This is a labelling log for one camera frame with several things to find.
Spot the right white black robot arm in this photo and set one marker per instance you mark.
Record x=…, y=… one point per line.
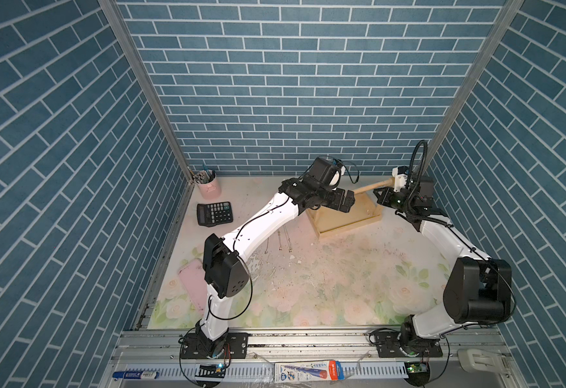
x=478, y=290

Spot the red blue packaged box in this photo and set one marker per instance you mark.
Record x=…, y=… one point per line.
x=312, y=371

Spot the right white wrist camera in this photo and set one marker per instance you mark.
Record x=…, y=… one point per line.
x=400, y=178

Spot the wooden jewelry display stand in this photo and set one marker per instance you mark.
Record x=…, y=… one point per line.
x=328, y=222

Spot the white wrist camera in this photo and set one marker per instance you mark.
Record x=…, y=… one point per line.
x=342, y=168
x=400, y=178

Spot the pink pen holder cup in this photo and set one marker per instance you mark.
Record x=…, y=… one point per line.
x=211, y=190

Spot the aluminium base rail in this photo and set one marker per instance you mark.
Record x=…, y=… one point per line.
x=250, y=357

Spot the pens in pink cup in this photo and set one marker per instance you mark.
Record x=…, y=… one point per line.
x=206, y=176

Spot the black desk calculator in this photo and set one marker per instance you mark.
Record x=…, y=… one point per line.
x=214, y=214

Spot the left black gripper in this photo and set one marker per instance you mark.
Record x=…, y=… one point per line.
x=346, y=203

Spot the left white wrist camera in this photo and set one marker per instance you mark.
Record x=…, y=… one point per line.
x=342, y=168

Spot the white plastic bracket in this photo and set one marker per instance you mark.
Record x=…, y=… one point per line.
x=477, y=360

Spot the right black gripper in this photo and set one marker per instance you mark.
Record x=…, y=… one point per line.
x=388, y=192

